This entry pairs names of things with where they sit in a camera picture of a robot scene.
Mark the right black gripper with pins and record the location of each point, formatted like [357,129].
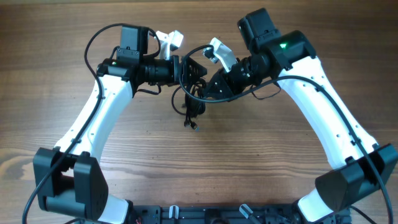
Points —
[229,88]

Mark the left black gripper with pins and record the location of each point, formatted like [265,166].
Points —
[186,74]

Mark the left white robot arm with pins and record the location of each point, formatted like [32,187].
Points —
[68,177]

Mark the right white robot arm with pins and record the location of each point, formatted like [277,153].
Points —
[359,165]

